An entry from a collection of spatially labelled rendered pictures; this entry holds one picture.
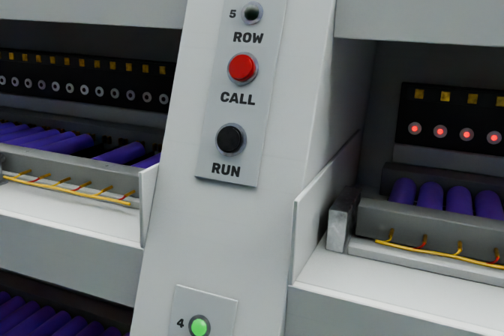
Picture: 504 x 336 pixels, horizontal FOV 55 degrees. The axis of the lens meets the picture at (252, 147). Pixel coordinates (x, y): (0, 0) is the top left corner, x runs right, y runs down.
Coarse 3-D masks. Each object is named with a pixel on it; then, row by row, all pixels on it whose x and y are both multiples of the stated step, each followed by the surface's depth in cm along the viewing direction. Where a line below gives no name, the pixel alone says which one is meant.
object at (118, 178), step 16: (0, 144) 43; (16, 160) 40; (32, 160) 40; (48, 160) 39; (64, 160) 39; (80, 160) 39; (96, 160) 39; (16, 176) 39; (48, 176) 39; (64, 176) 39; (80, 176) 38; (96, 176) 38; (112, 176) 37; (128, 176) 36; (112, 192) 37; (128, 192) 36
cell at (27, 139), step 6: (42, 132) 49; (48, 132) 49; (54, 132) 50; (18, 138) 46; (24, 138) 46; (30, 138) 47; (36, 138) 47; (42, 138) 48; (12, 144) 45; (18, 144) 45
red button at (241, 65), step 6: (234, 60) 29; (240, 60) 28; (246, 60) 28; (252, 60) 28; (234, 66) 29; (240, 66) 28; (246, 66) 28; (252, 66) 28; (234, 72) 29; (240, 72) 28; (246, 72) 28; (252, 72) 28; (234, 78) 29; (240, 78) 28; (246, 78) 28
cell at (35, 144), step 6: (66, 132) 49; (72, 132) 49; (48, 138) 47; (54, 138) 47; (60, 138) 48; (66, 138) 48; (24, 144) 44; (30, 144) 45; (36, 144) 45; (42, 144) 45; (48, 144) 46
